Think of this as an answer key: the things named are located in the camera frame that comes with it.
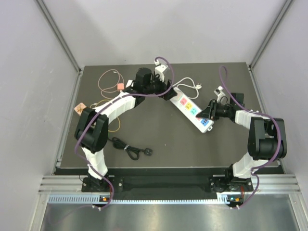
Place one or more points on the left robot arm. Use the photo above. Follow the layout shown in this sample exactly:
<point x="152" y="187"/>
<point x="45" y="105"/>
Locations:
<point x="92" y="129"/>

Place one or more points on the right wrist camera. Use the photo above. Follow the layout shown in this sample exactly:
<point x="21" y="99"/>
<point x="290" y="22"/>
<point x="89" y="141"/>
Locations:
<point x="220" y="94"/>

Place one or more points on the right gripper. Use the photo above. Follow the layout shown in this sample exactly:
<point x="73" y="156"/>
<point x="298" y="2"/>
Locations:
<point x="205" y="113"/>

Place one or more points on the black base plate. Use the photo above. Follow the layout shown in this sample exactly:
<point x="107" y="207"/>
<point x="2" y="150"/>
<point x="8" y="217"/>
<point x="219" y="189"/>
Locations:
<point x="161" y="183"/>

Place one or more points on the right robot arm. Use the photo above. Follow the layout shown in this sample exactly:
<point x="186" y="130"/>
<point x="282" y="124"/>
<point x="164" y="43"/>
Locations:
<point x="266" y="140"/>

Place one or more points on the white square charger plug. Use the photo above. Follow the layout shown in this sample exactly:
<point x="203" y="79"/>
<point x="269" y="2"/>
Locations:
<point x="178" y="96"/>

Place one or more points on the pink charger plug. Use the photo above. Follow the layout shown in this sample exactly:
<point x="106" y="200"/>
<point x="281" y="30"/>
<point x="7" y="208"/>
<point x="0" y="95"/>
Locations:
<point x="120" y="87"/>

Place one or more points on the pink giraffe cube charger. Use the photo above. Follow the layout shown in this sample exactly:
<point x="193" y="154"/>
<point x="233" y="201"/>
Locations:
<point x="79" y="108"/>

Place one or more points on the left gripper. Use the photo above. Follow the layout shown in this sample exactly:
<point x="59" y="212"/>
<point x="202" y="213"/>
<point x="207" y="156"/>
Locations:
<point x="163" y="87"/>

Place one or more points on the white power strip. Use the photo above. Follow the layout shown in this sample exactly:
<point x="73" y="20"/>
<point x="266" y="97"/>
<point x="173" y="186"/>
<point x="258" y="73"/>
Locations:
<point x="190" y="110"/>

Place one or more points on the grey slotted cable duct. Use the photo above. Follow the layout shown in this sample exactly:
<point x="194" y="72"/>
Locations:
<point x="97" y="199"/>

